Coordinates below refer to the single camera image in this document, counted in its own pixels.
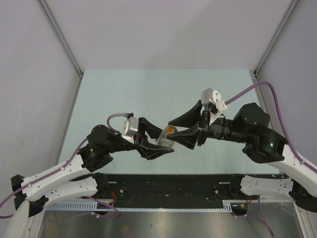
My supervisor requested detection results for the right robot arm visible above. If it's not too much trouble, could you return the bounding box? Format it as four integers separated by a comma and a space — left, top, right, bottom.
167, 102, 317, 213

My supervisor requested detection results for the left aluminium frame post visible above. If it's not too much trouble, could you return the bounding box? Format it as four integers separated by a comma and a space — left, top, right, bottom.
36, 0, 84, 79

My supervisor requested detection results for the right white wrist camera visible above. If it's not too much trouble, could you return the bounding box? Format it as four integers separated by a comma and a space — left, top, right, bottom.
201, 88, 227, 125

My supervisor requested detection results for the white slotted cable duct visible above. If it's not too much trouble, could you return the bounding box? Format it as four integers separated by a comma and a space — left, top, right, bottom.
44, 200, 235, 213

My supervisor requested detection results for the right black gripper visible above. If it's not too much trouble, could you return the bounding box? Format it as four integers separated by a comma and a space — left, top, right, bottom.
166, 100, 250, 150

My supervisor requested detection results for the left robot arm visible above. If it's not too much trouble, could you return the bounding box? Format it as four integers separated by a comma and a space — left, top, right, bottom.
11, 114, 177, 217

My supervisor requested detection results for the white bottle cap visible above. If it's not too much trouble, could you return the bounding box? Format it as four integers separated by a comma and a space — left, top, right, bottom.
165, 125, 178, 135

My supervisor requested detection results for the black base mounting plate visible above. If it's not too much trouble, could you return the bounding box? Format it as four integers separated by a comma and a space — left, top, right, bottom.
93, 174, 258, 209

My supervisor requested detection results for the right aluminium frame post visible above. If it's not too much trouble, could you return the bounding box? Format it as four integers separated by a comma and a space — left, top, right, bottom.
253, 0, 302, 77

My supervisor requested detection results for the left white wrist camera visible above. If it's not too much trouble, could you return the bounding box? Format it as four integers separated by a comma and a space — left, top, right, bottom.
121, 117, 139, 144

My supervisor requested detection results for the clear pill bottle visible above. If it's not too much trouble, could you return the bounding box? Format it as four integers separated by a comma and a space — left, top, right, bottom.
156, 129, 174, 148

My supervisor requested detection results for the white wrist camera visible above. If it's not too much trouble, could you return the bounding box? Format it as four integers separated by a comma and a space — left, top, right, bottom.
201, 88, 227, 125
121, 117, 139, 144

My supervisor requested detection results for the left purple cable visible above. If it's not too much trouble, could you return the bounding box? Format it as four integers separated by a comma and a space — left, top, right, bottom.
0, 113, 132, 221

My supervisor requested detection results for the aluminium frame post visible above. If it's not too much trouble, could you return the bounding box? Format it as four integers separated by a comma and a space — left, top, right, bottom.
36, 0, 84, 79
253, 0, 302, 77

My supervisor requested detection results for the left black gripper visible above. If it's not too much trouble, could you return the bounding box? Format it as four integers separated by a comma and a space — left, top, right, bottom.
106, 118, 174, 160

